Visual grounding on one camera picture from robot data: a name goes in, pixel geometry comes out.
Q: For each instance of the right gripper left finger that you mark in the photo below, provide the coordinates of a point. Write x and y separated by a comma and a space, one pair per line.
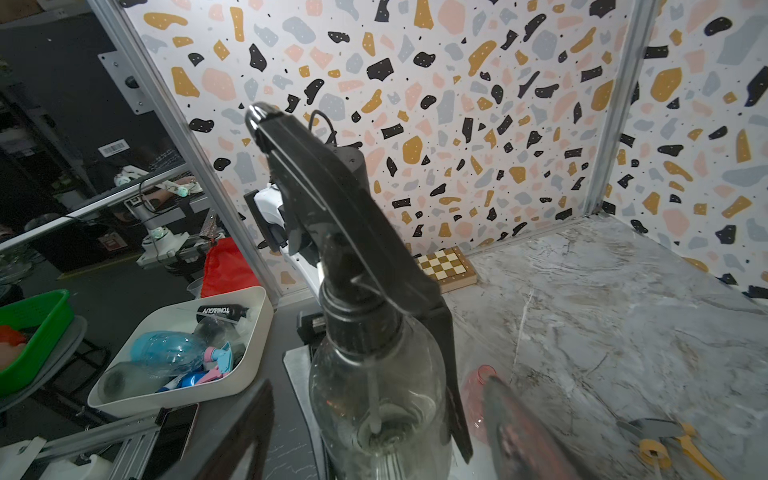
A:
238, 446

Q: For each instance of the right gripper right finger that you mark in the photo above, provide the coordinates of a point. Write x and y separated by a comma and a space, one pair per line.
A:
521, 446

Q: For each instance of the black spray nozzle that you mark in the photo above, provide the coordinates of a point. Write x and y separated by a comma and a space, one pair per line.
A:
371, 282

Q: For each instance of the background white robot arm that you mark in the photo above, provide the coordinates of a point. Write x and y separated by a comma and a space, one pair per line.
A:
172, 225

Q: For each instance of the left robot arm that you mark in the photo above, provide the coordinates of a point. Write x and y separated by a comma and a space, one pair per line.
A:
267, 208

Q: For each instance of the blue bottle in bin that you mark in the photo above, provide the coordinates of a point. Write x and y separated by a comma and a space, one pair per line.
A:
168, 353

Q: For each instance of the white plastic bin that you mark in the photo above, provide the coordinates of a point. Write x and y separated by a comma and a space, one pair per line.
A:
235, 327

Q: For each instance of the wooden chessboard box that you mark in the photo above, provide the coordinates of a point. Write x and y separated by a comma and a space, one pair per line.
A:
449, 268

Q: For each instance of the green plastic basket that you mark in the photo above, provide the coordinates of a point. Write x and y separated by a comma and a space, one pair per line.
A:
46, 317

